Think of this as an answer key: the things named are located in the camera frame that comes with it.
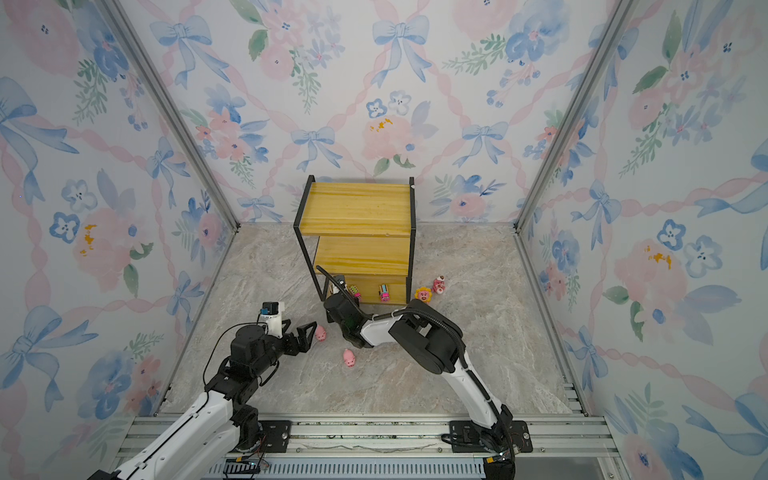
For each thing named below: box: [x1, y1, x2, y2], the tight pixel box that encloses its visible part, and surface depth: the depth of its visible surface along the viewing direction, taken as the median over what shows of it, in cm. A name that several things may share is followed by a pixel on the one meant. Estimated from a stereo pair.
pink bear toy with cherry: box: [432, 275, 446, 295], surface depth 100 cm
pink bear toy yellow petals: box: [414, 286, 432, 303], surface depth 97 cm
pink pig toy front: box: [343, 348, 356, 367], surface depth 87 cm
